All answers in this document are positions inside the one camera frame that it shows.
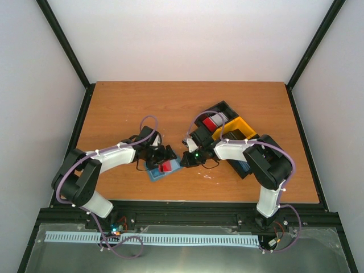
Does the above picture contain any yellow bin with dark cards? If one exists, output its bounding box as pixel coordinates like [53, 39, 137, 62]
[212, 116, 257, 140]

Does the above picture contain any black bin with blue cards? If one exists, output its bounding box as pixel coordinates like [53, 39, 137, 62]
[227, 160, 252, 179]

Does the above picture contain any right black frame post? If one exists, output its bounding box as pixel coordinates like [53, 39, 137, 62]
[286, 0, 346, 93]

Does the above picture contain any blue VIP credit card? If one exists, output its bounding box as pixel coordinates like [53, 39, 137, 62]
[150, 169, 162, 178]

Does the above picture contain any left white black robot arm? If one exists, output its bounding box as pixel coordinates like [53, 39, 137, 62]
[52, 126, 177, 229]

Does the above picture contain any purple cable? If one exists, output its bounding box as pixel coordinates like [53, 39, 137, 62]
[56, 115, 159, 259]
[186, 110, 302, 254]

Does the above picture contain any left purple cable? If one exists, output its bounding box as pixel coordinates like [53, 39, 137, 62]
[56, 115, 159, 259]

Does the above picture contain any white card stack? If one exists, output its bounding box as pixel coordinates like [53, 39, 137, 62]
[211, 112, 228, 127]

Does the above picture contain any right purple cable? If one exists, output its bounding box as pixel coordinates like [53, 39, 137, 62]
[186, 110, 302, 254]

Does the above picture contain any black bin with red cards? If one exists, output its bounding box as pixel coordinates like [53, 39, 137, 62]
[194, 101, 238, 133]

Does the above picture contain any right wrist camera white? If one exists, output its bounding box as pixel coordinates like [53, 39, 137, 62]
[183, 138, 198, 153]

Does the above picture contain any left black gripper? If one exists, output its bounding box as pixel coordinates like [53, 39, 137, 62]
[144, 145, 176, 171]

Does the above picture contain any light blue slotted cable duct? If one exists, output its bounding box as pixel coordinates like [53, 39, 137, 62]
[44, 231, 259, 247]

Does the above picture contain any red white credit card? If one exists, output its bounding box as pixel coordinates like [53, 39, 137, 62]
[159, 161, 172, 172]

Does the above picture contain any blue card stack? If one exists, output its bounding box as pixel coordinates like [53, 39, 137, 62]
[238, 161, 251, 173]

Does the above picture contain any black frame post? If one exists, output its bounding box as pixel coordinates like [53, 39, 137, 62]
[286, 0, 346, 93]
[36, 0, 96, 89]

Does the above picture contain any blue card holder wallet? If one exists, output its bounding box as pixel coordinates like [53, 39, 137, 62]
[147, 157, 183, 182]

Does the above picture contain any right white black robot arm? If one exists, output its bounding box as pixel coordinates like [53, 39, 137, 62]
[180, 134, 296, 229]

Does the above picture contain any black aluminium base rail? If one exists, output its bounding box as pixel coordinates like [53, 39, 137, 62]
[85, 200, 341, 234]

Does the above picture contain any left black frame post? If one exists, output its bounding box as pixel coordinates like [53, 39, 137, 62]
[36, 0, 96, 89]

